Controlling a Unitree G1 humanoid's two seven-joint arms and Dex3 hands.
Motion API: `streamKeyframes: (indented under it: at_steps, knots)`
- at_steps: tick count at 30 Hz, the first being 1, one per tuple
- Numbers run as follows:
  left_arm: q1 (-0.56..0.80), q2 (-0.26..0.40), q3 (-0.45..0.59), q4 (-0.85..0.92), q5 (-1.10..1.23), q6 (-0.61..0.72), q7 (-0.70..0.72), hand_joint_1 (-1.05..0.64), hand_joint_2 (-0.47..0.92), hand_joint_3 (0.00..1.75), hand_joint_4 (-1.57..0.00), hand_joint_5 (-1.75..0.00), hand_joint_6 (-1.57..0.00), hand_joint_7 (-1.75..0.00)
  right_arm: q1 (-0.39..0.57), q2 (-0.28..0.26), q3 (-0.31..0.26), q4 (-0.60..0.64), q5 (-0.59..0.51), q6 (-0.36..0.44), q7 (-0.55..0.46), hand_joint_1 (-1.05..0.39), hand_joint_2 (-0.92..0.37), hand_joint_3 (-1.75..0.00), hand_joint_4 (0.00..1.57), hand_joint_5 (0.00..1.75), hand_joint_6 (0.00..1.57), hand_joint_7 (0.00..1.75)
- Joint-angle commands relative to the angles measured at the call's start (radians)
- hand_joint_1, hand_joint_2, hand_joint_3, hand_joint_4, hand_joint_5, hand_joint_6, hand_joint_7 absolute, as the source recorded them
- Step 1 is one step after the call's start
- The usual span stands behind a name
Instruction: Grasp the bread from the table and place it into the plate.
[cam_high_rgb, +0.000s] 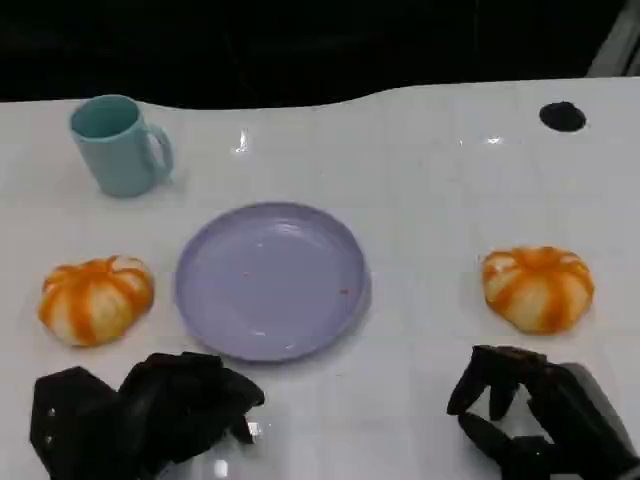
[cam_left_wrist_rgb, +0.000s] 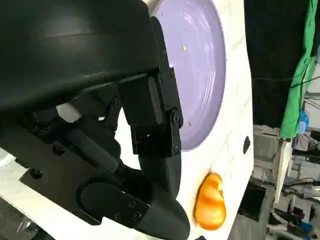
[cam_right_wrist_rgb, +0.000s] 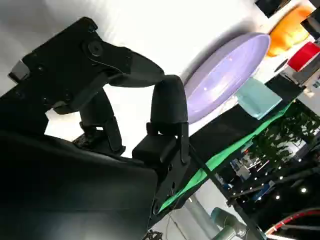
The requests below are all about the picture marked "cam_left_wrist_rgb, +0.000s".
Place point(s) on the blue packet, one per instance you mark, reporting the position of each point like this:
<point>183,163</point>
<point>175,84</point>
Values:
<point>304,122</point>

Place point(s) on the white leaning board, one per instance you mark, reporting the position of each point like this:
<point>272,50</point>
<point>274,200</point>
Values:
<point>282,170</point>

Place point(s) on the black oval table knob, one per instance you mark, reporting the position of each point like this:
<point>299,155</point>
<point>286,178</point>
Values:
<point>246,145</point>

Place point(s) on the black floor box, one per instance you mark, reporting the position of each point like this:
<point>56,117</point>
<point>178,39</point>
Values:
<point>252,202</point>

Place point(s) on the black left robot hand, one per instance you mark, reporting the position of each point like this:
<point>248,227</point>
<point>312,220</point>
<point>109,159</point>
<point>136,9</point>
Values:
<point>62,62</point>

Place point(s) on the black curtain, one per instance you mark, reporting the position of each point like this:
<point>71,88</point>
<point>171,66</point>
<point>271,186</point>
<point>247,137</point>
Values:
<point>270,45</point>

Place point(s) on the green cloth backdrop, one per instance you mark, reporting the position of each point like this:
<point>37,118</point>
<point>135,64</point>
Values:
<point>297,100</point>

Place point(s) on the lilac plate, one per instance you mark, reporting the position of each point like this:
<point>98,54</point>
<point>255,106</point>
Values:
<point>200,75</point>

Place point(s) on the orange toy bread roll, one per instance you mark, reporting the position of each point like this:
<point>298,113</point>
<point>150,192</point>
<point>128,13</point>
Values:
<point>210,200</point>

